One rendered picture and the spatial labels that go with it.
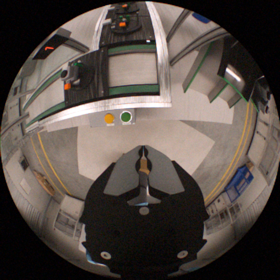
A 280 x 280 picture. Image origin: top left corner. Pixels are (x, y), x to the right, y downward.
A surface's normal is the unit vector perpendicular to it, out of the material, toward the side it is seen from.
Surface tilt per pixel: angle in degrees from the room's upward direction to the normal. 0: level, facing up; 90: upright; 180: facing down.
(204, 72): 45
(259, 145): 90
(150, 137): 0
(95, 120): 0
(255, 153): 90
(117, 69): 0
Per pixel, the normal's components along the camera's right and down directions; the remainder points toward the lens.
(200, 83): -0.10, 0.95
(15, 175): 1.00, 0.02
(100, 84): -0.01, 0.47
